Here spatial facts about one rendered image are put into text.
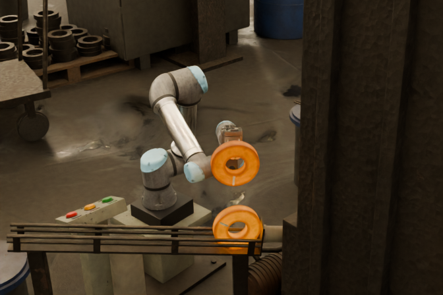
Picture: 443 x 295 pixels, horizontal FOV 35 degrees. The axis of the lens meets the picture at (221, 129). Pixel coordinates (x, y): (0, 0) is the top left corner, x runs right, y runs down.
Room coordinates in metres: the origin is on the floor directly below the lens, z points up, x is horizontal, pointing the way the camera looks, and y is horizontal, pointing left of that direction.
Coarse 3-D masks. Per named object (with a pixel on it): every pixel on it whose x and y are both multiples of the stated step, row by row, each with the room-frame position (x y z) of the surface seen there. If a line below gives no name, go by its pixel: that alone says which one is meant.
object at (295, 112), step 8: (296, 112) 3.30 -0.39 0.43; (296, 120) 3.23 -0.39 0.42; (296, 128) 3.28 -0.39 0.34; (296, 136) 3.28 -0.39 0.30; (296, 144) 3.27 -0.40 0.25; (296, 152) 3.27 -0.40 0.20; (296, 160) 3.27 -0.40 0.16; (296, 168) 3.26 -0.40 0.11; (296, 176) 3.26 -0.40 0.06; (296, 184) 3.26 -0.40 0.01
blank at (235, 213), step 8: (232, 208) 1.87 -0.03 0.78; (240, 208) 1.87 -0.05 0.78; (248, 208) 1.89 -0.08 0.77; (224, 216) 1.85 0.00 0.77; (232, 216) 1.86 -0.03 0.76; (240, 216) 1.86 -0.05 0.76; (248, 216) 1.87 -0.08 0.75; (256, 216) 1.87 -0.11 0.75; (216, 224) 1.85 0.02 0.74; (224, 224) 1.85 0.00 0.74; (248, 224) 1.87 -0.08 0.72; (256, 224) 1.87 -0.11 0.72; (216, 232) 1.85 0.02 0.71; (224, 232) 1.85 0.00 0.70; (240, 232) 1.89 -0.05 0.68; (248, 232) 1.87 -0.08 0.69; (256, 232) 1.87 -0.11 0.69; (232, 248) 1.86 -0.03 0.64; (240, 248) 1.86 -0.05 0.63
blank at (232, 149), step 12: (228, 144) 1.94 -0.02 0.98; (240, 144) 1.93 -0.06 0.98; (216, 156) 1.92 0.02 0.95; (228, 156) 1.93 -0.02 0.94; (240, 156) 1.93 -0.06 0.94; (252, 156) 1.93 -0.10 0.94; (216, 168) 1.92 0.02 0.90; (240, 168) 1.96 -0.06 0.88; (252, 168) 1.93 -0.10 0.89; (228, 180) 1.93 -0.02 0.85; (240, 180) 1.93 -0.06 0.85
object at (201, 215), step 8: (128, 208) 2.62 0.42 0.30; (200, 208) 2.61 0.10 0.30; (120, 216) 2.56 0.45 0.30; (128, 216) 2.56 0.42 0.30; (192, 216) 2.55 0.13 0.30; (200, 216) 2.55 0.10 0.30; (208, 216) 2.57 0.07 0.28; (120, 224) 2.52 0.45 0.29; (128, 224) 2.50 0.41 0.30; (136, 224) 2.50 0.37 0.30; (144, 224) 2.50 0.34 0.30; (176, 224) 2.49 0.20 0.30; (184, 224) 2.49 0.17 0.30; (192, 224) 2.50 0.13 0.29; (200, 224) 2.53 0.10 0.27
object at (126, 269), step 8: (112, 256) 2.03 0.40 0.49; (120, 256) 2.02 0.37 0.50; (128, 256) 2.02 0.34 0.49; (136, 256) 2.03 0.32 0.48; (112, 264) 2.04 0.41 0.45; (120, 264) 2.02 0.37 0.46; (128, 264) 2.02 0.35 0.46; (136, 264) 2.03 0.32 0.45; (112, 272) 2.04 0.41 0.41; (120, 272) 2.02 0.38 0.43; (128, 272) 2.02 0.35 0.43; (136, 272) 2.03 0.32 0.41; (112, 280) 2.06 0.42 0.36; (120, 280) 2.02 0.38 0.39; (128, 280) 2.02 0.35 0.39; (136, 280) 2.03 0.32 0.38; (144, 280) 2.07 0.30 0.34; (120, 288) 2.02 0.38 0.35; (128, 288) 2.01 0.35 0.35; (136, 288) 2.03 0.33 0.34; (144, 288) 2.06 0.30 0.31
